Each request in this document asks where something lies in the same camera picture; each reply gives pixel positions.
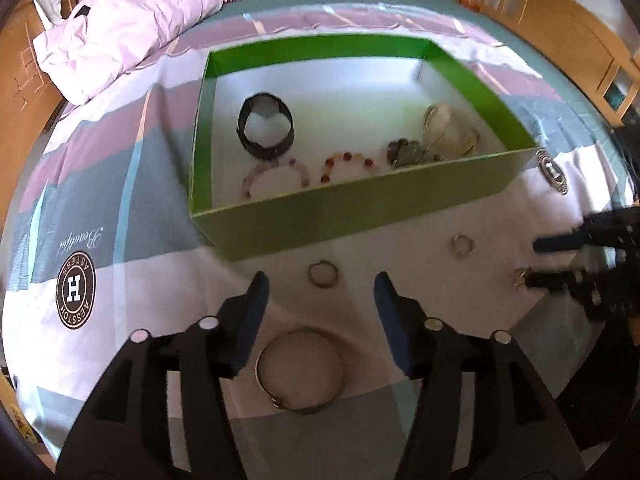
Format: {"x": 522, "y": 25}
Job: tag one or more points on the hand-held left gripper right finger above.
{"x": 392, "y": 325}

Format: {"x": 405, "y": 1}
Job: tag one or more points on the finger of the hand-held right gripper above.
{"x": 557, "y": 243}
{"x": 555, "y": 281}

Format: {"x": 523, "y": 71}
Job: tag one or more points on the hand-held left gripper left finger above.
{"x": 247, "y": 325}

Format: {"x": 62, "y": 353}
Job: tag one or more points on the silver bangle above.
{"x": 300, "y": 377}

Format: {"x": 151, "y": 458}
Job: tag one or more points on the green cardboard box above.
{"x": 350, "y": 150}

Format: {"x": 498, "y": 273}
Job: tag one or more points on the black wristwatch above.
{"x": 265, "y": 127}

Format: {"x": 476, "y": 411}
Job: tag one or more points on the teal mattress cover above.
{"x": 500, "y": 35}

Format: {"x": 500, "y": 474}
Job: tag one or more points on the wooden footboard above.
{"x": 560, "y": 25}

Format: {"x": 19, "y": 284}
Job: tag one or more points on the pink pillow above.
{"x": 130, "y": 25}

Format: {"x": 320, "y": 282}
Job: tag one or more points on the wooden headboard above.
{"x": 25, "y": 75}

